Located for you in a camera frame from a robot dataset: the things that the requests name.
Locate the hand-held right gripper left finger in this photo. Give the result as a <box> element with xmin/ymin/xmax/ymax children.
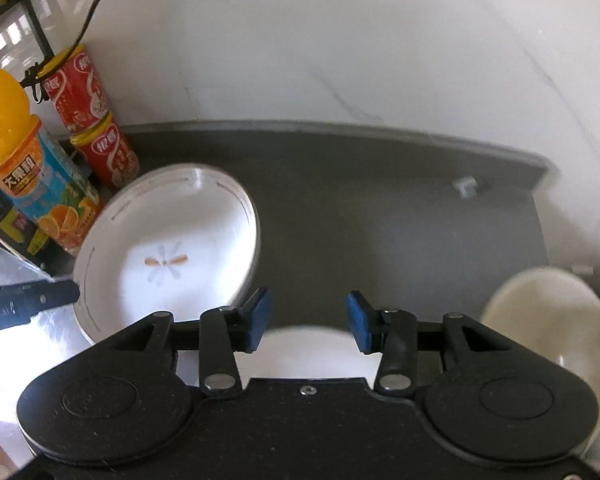
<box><xmin>96</xmin><ymin>287</ymin><xmax>272</xmax><ymax>395</ymax></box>

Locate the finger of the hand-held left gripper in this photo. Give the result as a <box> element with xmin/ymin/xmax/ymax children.
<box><xmin>39</xmin><ymin>280</ymin><xmax>82</xmax><ymax>311</ymax></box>

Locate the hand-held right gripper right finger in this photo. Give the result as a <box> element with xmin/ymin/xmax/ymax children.
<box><xmin>346</xmin><ymin>290</ymin><xmax>512</xmax><ymax>396</ymax></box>

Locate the white ceramic bowl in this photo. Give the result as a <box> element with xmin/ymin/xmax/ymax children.
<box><xmin>250</xmin><ymin>325</ymin><xmax>381</xmax><ymax>381</ymax></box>
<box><xmin>480</xmin><ymin>266</ymin><xmax>600</xmax><ymax>461</ymax></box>

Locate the white plate with flower print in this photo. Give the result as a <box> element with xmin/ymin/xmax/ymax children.
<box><xmin>71</xmin><ymin>162</ymin><xmax>261</xmax><ymax>346</ymax></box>

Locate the dark box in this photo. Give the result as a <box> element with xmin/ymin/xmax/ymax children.
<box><xmin>0</xmin><ymin>165</ymin><xmax>58</xmax><ymax>277</ymax></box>

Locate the orange juice bottle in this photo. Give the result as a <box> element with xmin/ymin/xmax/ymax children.
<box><xmin>0</xmin><ymin>65</ymin><xmax>105</xmax><ymax>256</ymax></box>

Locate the red drink can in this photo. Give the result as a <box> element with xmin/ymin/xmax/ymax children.
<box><xmin>70</xmin><ymin>112</ymin><xmax>142</xmax><ymax>191</ymax></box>
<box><xmin>41</xmin><ymin>44</ymin><xmax>112</xmax><ymax>135</ymax></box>

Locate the small white clip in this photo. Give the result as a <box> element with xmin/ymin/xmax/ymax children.
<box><xmin>452</xmin><ymin>176</ymin><xmax>479</xmax><ymax>199</ymax></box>

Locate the black cable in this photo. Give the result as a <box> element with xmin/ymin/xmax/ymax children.
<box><xmin>22</xmin><ymin>0</ymin><xmax>161</xmax><ymax>103</ymax></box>

